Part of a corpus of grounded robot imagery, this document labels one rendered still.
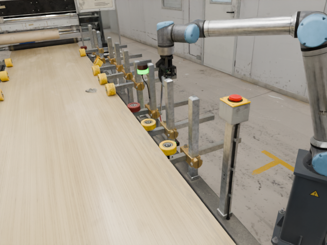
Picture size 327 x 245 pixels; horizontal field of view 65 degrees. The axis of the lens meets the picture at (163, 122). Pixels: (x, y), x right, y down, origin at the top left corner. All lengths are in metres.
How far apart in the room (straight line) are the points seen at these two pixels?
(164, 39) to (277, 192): 1.58
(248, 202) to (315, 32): 1.43
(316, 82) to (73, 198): 1.07
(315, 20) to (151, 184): 0.89
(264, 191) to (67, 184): 1.70
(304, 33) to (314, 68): 0.15
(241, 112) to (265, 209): 1.46
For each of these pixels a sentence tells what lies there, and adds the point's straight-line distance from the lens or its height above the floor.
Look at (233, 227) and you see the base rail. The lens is 1.13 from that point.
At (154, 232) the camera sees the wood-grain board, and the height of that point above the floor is 0.90.
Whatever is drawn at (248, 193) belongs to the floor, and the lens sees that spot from 2.31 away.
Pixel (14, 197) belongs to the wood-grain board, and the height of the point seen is 0.90.
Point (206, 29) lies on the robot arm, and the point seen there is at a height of 1.33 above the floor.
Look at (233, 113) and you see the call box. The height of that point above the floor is 1.20.
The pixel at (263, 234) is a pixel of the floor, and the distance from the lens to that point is 2.06.
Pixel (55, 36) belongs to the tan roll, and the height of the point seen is 1.03.
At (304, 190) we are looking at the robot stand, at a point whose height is 0.49.
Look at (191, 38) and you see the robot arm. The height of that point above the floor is 1.31.
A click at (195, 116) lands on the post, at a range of 1.11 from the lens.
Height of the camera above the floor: 1.56
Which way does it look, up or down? 29 degrees down
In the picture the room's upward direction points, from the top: 3 degrees counter-clockwise
